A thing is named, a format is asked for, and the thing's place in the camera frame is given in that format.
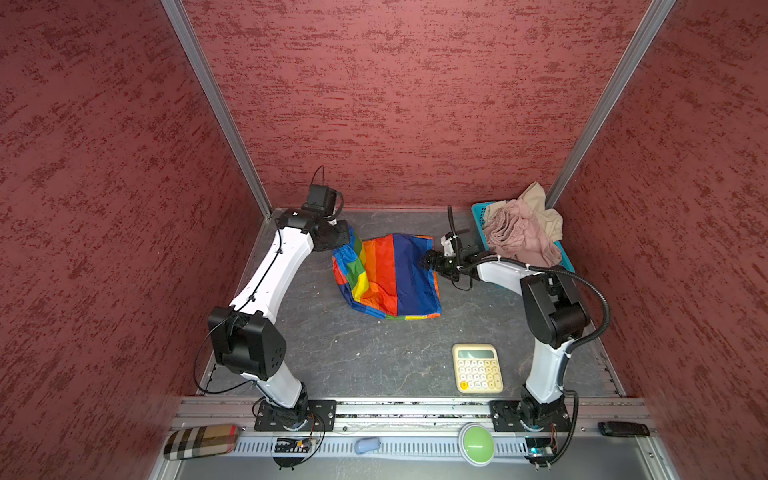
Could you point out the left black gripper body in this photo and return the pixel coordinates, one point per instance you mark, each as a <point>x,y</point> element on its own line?
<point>336,236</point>

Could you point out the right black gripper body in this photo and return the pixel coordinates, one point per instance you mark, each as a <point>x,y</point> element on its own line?
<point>446,265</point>

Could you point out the teal plastic basket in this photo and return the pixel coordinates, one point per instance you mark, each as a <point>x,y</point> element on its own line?
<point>478,211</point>

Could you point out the rainbow striped shorts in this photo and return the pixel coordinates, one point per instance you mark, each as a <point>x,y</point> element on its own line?
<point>382,277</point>

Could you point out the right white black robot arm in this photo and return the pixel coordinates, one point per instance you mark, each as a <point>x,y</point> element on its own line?
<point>554,315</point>

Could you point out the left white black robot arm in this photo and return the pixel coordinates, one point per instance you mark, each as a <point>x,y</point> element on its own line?
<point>244,336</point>

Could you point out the pink shorts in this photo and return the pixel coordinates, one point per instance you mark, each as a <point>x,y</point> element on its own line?
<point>535,251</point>

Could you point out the beige shorts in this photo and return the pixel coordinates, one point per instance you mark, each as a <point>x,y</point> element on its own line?
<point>543,207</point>

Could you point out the cream yellow calculator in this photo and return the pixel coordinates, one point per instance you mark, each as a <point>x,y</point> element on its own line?
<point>477,369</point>

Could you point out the green round push button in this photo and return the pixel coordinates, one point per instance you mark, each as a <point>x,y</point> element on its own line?
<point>476,445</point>

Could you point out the right small circuit board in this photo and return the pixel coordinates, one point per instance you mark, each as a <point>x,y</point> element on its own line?
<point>540,452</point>

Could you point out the small circuit board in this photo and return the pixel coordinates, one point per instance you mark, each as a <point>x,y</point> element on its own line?
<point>540,452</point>
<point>291,452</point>

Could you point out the small blue grey eraser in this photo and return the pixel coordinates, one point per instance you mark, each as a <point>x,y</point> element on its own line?
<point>367,445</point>

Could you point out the left small circuit board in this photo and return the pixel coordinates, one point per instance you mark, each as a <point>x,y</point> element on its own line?
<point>291,452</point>

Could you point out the black remote device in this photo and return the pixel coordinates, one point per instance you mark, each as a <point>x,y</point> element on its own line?
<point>623,429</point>

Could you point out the plaid glasses case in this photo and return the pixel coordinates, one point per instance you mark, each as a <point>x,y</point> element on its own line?
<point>200,442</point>

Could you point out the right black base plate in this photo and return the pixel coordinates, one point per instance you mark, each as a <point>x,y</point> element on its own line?
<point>504,415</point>

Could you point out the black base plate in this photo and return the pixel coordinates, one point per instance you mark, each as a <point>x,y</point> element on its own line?
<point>319,415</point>
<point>504,415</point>

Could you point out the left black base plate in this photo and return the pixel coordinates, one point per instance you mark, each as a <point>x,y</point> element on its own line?
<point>319,415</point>

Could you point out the aluminium front rail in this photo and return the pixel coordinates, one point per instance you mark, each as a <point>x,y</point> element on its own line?
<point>421,429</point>

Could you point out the left aluminium corner post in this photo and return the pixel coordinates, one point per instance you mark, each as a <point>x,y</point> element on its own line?
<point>193,50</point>

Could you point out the aluminium corner post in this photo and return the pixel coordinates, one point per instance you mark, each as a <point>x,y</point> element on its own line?
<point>193,50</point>
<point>646,31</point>

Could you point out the right aluminium corner post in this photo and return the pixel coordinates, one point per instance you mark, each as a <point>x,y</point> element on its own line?
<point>646,31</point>

